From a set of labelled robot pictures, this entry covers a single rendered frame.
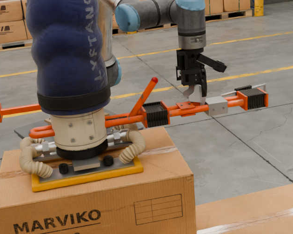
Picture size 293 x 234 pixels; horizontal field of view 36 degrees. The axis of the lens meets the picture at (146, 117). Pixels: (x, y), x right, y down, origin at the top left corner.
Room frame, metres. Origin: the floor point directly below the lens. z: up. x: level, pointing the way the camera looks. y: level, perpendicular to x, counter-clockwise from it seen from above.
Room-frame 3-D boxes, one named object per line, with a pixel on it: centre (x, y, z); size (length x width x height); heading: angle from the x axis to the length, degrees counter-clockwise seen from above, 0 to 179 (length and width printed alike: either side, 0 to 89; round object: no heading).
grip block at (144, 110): (1.40, -0.03, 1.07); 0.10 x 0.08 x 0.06; 12
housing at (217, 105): (1.44, -0.24, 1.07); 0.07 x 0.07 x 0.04; 12
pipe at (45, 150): (1.34, 0.22, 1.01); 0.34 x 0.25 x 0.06; 102
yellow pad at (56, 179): (1.25, 0.20, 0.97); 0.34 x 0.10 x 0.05; 102
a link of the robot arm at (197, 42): (1.45, -0.17, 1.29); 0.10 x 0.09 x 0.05; 13
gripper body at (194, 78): (1.45, -0.16, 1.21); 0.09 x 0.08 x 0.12; 103
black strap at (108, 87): (1.35, 0.22, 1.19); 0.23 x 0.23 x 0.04
